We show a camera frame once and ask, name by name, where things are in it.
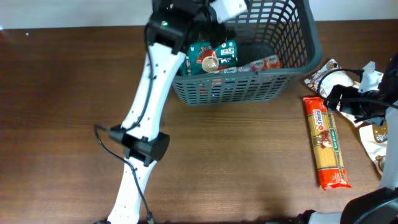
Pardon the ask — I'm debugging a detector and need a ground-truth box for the green Nescafe coffee bag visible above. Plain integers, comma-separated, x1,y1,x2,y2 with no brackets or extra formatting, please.
180,40,238,76

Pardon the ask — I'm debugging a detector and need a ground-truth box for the beige brown nut pouch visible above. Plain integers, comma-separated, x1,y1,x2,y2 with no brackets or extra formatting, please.
359,123,388,175

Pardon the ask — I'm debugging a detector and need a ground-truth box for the white rice pouch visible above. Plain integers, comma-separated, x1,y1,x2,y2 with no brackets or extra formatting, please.
303,58,368,128

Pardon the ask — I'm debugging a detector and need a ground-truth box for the multicolour tissue multipack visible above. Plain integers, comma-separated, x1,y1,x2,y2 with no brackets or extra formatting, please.
215,55,282,73

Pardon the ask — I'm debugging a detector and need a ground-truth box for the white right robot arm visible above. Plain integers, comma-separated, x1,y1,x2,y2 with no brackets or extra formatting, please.
294,55,397,224

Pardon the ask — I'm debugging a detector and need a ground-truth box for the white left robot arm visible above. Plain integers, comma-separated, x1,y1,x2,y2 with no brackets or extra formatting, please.
94,0,248,224

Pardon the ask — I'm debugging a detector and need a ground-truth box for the orange San Remo spaghetti pack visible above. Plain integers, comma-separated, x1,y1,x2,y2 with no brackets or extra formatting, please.
303,97,351,190

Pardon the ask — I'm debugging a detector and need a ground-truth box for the grey plastic basket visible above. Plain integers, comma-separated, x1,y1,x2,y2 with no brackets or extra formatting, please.
172,0,322,105

